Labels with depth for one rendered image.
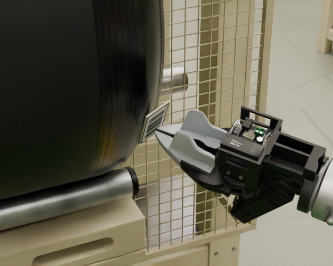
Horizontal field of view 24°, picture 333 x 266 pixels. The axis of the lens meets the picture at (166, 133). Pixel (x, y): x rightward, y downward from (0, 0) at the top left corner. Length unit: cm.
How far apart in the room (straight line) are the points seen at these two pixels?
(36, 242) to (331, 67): 253
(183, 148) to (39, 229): 27
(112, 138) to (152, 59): 11
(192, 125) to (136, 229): 22
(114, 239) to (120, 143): 22
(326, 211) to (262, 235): 156
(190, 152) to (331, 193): 18
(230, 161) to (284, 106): 223
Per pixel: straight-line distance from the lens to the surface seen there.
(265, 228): 247
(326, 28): 352
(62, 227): 110
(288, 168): 88
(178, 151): 94
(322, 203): 88
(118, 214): 111
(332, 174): 88
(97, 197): 108
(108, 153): 94
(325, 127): 301
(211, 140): 96
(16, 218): 106
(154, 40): 87
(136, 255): 114
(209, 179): 92
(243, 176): 91
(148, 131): 96
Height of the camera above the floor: 155
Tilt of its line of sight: 32 degrees down
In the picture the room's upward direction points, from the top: straight up
